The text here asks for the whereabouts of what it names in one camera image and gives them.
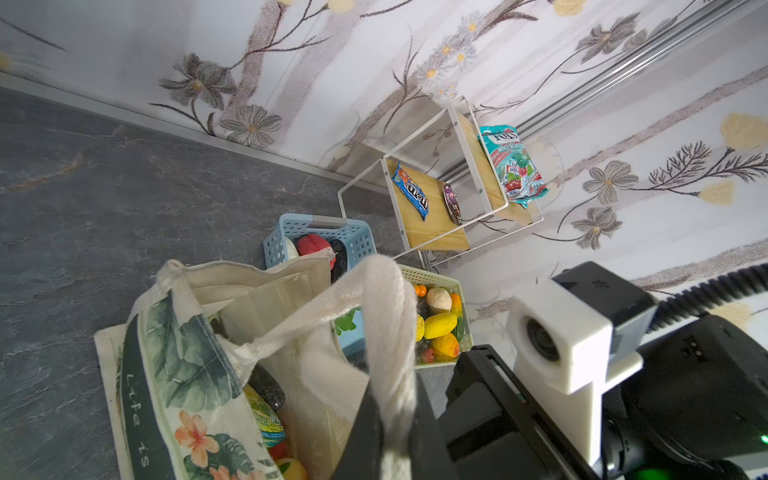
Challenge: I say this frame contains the purple candy bag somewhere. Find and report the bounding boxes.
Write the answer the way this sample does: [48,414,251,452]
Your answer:
[443,183,462,226]

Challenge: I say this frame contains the yellow squash toy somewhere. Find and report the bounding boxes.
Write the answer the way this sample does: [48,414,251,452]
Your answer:
[276,458,309,480]

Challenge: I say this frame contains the green snack packet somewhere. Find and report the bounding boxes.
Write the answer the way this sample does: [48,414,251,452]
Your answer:
[243,385,286,449]

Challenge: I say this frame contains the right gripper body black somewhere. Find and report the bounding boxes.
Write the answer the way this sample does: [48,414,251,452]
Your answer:
[437,345,601,479]

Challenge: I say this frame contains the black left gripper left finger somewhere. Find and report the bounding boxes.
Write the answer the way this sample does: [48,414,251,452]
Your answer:
[331,387,384,480]

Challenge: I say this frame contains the white wire wooden shelf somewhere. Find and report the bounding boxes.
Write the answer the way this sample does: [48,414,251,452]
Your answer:
[337,97,544,270]

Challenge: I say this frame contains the blue plastic basket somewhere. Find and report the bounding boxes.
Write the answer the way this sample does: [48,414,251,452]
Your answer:
[263,213,377,369]

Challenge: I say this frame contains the teal snack packet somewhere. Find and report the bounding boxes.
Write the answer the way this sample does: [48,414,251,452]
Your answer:
[478,125,549,208]

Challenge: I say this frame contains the red bell pepper toy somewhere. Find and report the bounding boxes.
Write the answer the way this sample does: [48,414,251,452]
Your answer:
[296,233,336,269]

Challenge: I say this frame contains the orange mango toy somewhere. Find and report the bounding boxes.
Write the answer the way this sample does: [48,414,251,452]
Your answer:
[430,333,461,362]

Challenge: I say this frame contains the canvas tote bag floral print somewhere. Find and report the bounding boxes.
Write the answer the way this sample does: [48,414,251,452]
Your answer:
[94,251,417,479]

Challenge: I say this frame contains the green plastic basket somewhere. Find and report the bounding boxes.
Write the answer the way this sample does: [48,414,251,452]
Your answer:
[400,265,474,369]

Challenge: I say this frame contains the dark eggplant toy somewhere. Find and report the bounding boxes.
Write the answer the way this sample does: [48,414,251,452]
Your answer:
[248,364,286,412]

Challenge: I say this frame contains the yellow lemon toy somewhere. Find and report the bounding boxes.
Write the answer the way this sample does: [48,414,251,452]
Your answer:
[415,315,425,343]

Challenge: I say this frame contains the blue candy bag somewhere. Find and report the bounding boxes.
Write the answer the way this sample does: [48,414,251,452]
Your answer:
[391,163,430,221]

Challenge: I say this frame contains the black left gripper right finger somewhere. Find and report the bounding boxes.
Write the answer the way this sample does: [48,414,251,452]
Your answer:
[408,376,458,480]

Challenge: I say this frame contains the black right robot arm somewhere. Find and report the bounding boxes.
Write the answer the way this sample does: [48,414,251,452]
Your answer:
[414,262,767,479]

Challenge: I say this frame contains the white garlic bulb toy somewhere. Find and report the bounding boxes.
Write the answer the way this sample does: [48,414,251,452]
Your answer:
[426,287,453,314]

